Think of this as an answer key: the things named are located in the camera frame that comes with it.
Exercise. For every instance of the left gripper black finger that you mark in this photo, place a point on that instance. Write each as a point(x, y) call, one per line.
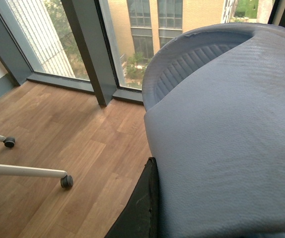
point(139, 218)

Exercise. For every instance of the white chair on castors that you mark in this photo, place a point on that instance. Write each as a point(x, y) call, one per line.
point(35, 132)

